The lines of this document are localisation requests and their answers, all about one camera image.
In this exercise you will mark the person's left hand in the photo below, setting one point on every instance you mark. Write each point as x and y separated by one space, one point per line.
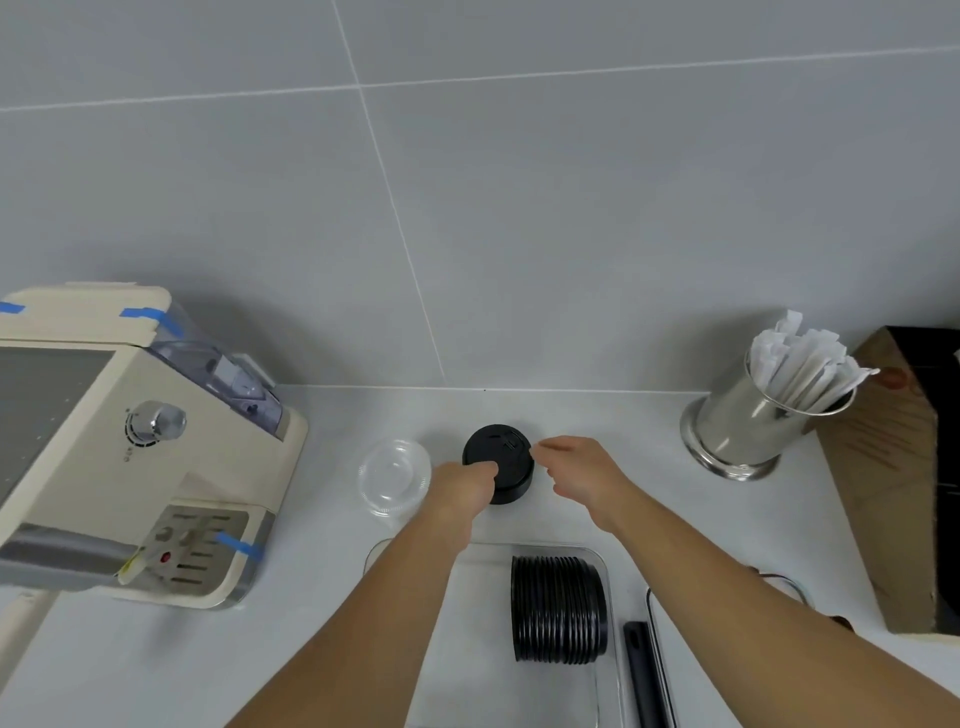
454 499

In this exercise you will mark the person's right hand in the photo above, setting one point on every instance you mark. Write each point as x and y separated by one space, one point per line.
592 480

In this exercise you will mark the stack of clear lids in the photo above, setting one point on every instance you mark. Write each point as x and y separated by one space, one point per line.
394 476

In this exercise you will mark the black lid stack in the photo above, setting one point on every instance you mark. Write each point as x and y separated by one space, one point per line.
499 450
559 607

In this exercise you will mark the clear plastic container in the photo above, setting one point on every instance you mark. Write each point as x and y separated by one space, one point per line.
480 637

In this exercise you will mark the container lid with black clips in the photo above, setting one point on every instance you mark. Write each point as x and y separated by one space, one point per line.
641 675

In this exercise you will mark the person's left forearm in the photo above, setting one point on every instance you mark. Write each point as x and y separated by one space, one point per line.
360 645

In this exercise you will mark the person's right forearm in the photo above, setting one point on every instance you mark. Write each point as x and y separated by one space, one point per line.
750 622

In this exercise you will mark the steel straw holder cup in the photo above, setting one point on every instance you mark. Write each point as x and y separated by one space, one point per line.
739 427

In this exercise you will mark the black cardboard cup organizer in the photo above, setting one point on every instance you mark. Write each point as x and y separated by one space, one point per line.
892 487

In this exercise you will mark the bundle of white wrapped straws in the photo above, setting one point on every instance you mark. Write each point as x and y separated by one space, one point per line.
802 367

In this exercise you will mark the cream espresso machine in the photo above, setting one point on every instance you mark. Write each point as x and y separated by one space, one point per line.
210 450

